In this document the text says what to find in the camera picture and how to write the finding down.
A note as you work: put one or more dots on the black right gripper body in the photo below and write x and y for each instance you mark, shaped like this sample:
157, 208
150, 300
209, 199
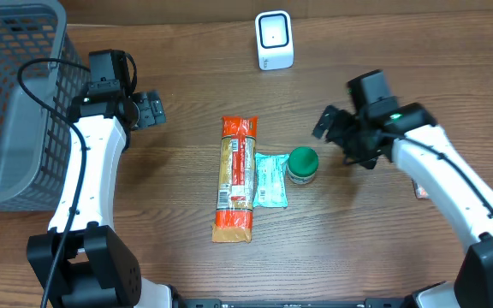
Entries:
348, 131

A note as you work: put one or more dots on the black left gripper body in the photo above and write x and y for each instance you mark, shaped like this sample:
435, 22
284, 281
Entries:
149, 109

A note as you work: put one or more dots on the green lidded jar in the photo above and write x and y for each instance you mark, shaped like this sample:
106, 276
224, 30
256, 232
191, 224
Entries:
302, 165

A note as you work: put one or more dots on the small orange snack packet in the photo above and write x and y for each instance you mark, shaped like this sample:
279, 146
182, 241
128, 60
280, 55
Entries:
419, 191

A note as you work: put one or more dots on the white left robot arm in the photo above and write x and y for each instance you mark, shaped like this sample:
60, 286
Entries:
81, 261

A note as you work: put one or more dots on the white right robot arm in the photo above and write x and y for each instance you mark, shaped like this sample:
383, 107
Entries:
416, 144

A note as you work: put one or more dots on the white barcode scanner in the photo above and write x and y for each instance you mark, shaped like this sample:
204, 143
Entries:
274, 39

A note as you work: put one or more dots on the teal tissue packet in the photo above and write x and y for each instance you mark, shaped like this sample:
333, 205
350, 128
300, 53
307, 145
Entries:
270, 181

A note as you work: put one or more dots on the long orange noodle package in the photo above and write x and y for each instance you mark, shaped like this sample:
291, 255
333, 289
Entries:
235, 193

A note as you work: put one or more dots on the grey plastic mesh basket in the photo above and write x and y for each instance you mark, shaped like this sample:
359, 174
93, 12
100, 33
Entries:
37, 61

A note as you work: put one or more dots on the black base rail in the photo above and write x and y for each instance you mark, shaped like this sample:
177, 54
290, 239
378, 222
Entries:
365, 303

